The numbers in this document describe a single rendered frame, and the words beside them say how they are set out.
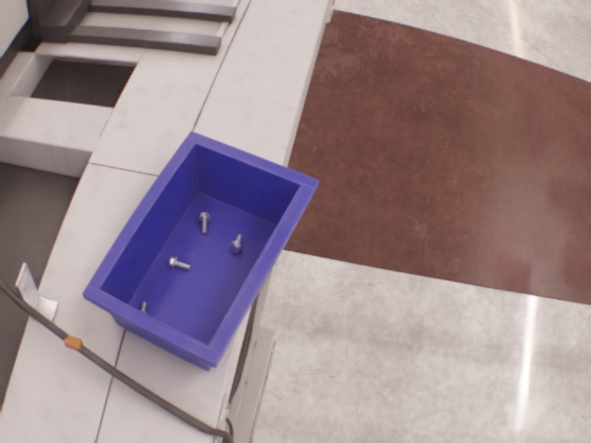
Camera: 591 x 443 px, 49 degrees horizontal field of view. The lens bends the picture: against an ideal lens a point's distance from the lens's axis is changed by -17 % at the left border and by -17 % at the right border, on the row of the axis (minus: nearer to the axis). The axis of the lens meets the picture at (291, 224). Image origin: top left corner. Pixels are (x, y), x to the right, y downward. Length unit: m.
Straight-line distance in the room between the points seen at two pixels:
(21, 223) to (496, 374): 1.22
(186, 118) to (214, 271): 0.23
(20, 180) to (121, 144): 0.18
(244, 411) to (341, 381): 0.53
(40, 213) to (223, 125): 0.28
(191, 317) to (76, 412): 0.18
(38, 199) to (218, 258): 0.30
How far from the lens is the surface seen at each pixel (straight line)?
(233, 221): 0.84
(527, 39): 2.71
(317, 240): 1.85
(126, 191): 0.88
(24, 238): 0.95
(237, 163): 0.80
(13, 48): 1.10
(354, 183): 1.96
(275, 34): 1.07
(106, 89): 1.10
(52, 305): 0.80
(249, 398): 1.19
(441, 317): 1.80
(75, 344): 0.74
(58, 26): 1.09
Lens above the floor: 1.53
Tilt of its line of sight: 55 degrees down
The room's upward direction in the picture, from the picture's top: 8 degrees clockwise
